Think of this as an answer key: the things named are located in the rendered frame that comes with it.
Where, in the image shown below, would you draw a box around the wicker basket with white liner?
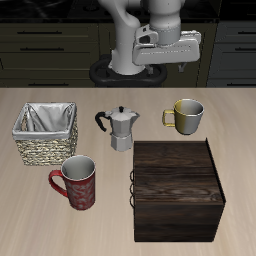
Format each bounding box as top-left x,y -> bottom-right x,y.
12,101 -> 79,167

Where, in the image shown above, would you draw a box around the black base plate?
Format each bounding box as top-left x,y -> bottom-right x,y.
88,54 -> 168,88

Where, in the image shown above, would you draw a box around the dark wooden cabinet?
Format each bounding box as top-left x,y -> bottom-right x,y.
128,137 -> 227,243

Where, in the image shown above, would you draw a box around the silver moka pot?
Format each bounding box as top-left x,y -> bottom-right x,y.
94,105 -> 141,153

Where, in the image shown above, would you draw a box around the red patterned mug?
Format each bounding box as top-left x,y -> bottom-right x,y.
48,154 -> 97,211

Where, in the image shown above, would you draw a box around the dark kitchen cupboards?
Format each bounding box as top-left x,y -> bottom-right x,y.
0,0 -> 256,88

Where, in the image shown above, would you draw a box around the white and yellow mug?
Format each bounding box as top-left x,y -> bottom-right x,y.
161,98 -> 205,136

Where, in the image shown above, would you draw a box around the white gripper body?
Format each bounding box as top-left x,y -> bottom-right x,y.
131,29 -> 203,67

